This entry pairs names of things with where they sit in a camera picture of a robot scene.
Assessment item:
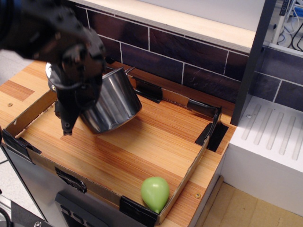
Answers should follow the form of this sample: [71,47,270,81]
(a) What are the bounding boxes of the cardboard fence with black tape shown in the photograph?
[0,61,235,227]

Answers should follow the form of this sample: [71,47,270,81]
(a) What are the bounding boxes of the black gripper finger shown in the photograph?
[54,78,102,135]

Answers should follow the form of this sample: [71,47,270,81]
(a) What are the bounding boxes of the dark grey vertical post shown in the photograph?
[231,0,276,126]

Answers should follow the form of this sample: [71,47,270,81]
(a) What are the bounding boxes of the white sink drainboard unit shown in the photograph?
[221,97,303,215]

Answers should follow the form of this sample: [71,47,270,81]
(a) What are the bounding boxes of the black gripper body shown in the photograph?
[14,0,106,86]

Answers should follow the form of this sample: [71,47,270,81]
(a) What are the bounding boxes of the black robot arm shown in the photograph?
[0,0,106,135]

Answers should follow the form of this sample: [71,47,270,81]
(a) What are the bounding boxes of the light wood shelf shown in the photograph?
[74,0,255,53]

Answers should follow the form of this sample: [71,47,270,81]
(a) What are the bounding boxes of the green plastic pear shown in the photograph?
[141,176,169,214]

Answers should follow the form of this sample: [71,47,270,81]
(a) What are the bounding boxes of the cables behind post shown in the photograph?
[276,0,303,52]

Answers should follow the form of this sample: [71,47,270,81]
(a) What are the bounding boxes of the stainless steel pot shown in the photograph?
[45,63,142,134]

